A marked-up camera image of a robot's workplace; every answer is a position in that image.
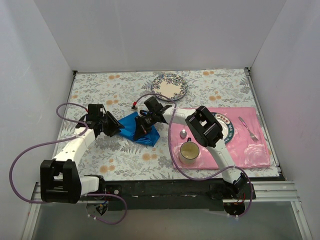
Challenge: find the blue cloth napkin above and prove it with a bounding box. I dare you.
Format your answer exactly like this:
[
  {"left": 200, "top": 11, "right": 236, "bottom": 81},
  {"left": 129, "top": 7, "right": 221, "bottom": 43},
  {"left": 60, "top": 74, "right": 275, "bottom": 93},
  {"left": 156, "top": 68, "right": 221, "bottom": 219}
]
[{"left": 119, "top": 112, "right": 160, "bottom": 147}]

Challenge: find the silver fork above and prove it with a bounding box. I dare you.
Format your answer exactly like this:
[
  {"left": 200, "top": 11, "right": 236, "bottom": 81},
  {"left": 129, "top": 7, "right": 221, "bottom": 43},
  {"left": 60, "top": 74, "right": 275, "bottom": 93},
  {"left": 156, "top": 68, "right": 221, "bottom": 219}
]
[{"left": 238, "top": 116, "right": 258, "bottom": 143}]

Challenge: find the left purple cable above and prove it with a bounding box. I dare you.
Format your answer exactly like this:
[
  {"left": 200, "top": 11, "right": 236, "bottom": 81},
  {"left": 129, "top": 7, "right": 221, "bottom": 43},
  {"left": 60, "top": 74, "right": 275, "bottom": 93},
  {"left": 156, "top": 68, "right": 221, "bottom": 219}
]
[{"left": 9, "top": 102, "right": 128, "bottom": 225}]

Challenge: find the green rimmed white plate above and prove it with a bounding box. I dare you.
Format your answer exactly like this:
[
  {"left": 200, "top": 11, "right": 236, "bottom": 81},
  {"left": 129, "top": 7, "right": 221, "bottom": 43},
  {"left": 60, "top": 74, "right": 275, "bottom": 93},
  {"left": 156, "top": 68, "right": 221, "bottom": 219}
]
[{"left": 212, "top": 112, "right": 235, "bottom": 144}]

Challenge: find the pink placemat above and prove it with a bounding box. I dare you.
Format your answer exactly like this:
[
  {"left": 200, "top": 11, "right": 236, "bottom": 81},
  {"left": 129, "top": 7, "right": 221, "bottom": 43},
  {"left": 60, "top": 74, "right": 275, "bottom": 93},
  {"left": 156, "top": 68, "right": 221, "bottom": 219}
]
[{"left": 170, "top": 107, "right": 270, "bottom": 170}]

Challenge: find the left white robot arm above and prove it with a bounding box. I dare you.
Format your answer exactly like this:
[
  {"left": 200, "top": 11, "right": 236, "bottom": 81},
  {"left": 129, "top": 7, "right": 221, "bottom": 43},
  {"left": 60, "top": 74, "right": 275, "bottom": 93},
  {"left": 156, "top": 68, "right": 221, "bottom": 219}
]
[{"left": 40, "top": 104, "right": 124, "bottom": 204}]

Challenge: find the aluminium frame rail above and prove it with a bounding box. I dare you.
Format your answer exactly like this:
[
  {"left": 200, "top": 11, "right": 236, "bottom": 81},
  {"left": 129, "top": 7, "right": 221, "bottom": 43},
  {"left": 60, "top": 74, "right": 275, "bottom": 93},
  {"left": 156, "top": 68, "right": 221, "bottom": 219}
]
[{"left": 22, "top": 180, "right": 312, "bottom": 240}]

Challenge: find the purple cable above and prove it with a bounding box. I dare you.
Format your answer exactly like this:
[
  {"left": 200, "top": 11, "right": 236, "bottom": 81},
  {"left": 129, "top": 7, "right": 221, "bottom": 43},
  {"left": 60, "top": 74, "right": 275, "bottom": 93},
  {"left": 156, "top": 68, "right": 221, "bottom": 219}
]
[
  {"left": 9, "top": 102, "right": 128, "bottom": 225},
  {"left": 131, "top": 93, "right": 253, "bottom": 218}
]

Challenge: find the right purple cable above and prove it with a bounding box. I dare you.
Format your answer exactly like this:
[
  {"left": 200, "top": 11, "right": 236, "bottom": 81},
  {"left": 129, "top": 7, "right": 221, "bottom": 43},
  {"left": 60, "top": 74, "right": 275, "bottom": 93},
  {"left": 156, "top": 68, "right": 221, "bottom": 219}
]
[{"left": 131, "top": 93, "right": 253, "bottom": 218}]

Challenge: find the cream enamel mug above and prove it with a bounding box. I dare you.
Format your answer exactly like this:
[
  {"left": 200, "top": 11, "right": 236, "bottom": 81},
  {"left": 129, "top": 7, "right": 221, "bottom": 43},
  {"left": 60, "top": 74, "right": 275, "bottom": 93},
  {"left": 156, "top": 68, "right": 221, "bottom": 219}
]
[{"left": 179, "top": 137, "right": 200, "bottom": 166}]

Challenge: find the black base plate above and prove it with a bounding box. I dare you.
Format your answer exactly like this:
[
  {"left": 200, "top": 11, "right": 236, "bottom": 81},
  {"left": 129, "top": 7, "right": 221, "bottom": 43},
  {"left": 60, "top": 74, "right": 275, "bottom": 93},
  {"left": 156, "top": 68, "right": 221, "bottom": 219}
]
[{"left": 80, "top": 179, "right": 256, "bottom": 211}]

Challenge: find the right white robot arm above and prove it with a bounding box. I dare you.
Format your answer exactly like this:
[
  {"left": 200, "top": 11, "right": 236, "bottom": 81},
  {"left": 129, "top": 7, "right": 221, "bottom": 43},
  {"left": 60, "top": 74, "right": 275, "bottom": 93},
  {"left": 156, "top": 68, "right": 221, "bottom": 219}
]
[{"left": 133, "top": 93, "right": 253, "bottom": 199}]

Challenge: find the blue floral plate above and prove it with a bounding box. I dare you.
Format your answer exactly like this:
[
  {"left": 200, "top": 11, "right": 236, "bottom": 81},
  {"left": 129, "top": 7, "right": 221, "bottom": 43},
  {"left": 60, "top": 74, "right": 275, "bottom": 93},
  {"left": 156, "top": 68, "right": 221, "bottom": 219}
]
[{"left": 150, "top": 73, "right": 188, "bottom": 101}]

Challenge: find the silver spoon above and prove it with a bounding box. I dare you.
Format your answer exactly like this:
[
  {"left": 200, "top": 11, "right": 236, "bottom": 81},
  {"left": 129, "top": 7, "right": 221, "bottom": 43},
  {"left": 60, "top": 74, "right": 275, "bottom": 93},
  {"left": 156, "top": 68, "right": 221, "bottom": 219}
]
[{"left": 179, "top": 128, "right": 188, "bottom": 139}]

